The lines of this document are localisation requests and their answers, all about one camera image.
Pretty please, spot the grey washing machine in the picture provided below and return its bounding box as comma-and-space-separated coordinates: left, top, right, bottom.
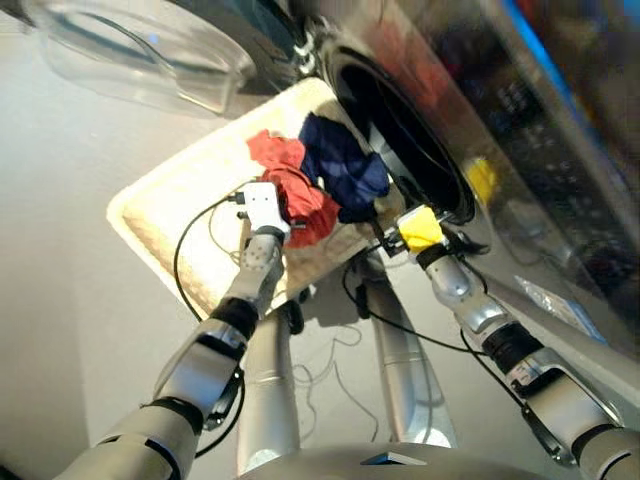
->
279, 0, 640, 381

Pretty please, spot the thin white floor cable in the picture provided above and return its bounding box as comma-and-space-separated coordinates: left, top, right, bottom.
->
292, 324, 436, 444

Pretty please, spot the blue energy label sticker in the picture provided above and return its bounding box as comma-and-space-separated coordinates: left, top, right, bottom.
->
514, 274, 609, 346

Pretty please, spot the red garment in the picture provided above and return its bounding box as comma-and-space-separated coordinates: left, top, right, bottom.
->
246, 128, 342, 250

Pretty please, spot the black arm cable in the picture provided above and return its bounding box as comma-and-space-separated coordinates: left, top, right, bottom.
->
342, 232, 531, 416
173, 192, 247, 459

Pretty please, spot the pale woven laundry basket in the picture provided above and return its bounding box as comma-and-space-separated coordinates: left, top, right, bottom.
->
105, 76, 401, 321

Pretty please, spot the grey robot torso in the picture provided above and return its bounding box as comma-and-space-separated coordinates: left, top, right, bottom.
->
279, 442, 551, 480

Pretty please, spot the silver robot leg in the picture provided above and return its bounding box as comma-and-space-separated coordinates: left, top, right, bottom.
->
236, 299, 301, 476
367, 254, 459, 449

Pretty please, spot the black basket stand caster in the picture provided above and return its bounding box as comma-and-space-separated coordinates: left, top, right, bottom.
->
355, 279, 374, 320
287, 302, 306, 336

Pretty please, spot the round glass washing machine door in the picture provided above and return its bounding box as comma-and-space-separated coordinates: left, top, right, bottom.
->
19, 0, 301, 121

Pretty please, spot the navy blue garment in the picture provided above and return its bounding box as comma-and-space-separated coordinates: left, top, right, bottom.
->
298, 112, 391, 225

